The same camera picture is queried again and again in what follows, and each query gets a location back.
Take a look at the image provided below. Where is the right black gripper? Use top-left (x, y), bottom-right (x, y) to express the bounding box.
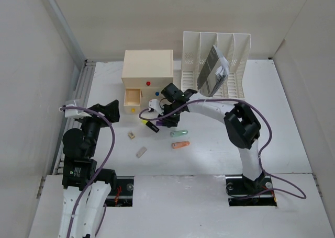
top-left (158, 102), bottom-right (181, 128)

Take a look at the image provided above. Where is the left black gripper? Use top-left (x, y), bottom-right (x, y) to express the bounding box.
top-left (78, 99), bottom-right (119, 156)

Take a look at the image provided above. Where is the yellow highlighter marker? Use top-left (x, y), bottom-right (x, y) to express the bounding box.
top-left (141, 120), bottom-right (160, 133)

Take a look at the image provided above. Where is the cream drawer cabinet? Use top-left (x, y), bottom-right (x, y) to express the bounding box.
top-left (121, 50), bottom-right (174, 114)

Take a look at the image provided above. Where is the grey setup guide booklet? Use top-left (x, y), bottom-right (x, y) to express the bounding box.
top-left (197, 45), bottom-right (229, 97)

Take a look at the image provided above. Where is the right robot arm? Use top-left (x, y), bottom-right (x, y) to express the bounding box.
top-left (159, 83), bottom-right (265, 195)

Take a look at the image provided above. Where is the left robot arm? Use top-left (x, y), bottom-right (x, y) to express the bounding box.
top-left (58, 100), bottom-right (120, 237)

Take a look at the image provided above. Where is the green correction tape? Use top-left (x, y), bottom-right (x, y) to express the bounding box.
top-left (170, 130), bottom-right (188, 138)

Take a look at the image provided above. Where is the orange correction tape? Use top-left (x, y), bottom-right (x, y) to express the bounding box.
top-left (171, 141), bottom-right (190, 149)

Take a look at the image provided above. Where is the small yellow eraser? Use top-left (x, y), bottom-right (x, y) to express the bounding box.
top-left (128, 132), bottom-right (135, 139)

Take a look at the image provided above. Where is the white rectangular eraser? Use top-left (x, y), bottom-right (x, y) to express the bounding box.
top-left (136, 146), bottom-right (147, 158)

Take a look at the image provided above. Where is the white file organizer rack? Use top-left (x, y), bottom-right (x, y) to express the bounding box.
top-left (181, 31), bottom-right (251, 99)

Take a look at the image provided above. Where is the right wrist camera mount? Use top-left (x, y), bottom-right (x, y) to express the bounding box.
top-left (148, 99), bottom-right (163, 115)

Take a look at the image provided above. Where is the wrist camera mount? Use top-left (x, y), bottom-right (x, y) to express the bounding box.
top-left (148, 99), bottom-right (163, 115)
top-left (59, 99), bottom-right (90, 119)

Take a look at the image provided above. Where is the aluminium rail frame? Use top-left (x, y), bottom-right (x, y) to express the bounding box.
top-left (50, 60), bottom-right (96, 175)

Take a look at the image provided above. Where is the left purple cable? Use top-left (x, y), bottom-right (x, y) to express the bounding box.
top-left (59, 106), bottom-right (116, 238)

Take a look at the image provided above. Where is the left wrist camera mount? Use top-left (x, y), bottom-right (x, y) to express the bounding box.
top-left (59, 99), bottom-right (90, 119)

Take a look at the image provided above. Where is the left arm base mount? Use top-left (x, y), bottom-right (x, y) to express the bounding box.
top-left (105, 176), bottom-right (134, 207)

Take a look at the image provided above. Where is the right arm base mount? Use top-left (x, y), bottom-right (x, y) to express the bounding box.
top-left (225, 174), bottom-right (277, 207)

